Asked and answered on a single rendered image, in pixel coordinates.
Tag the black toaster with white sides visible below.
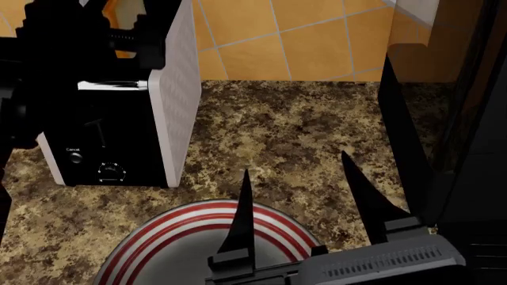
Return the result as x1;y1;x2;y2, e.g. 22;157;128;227
35;0;203;188

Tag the black toaster lever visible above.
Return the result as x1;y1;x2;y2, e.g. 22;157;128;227
83;117;109;149

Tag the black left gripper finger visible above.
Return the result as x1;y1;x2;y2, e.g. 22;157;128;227
134;0;184;71

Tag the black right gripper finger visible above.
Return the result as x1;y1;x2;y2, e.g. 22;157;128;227
207;168;257;276
341;150;421;245

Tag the white plate with red rings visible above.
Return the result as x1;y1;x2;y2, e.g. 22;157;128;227
93;199;324;285

